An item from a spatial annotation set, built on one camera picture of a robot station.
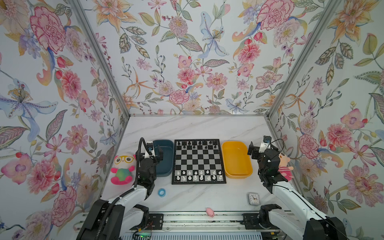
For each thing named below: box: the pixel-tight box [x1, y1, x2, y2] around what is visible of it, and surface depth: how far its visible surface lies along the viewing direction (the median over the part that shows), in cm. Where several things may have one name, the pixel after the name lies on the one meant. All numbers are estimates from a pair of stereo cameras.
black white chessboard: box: [171, 139, 227, 185], surface depth 95 cm
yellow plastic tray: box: [222, 141, 253, 179], surface depth 97 cm
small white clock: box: [246, 192, 261, 206], surface depth 81 cm
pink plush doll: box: [278, 152, 295, 182], surface depth 88 cm
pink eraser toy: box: [206, 207, 215, 218], surface depth 78 cm
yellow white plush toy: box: [110, 153, 137, 185], surface depth 87 cm
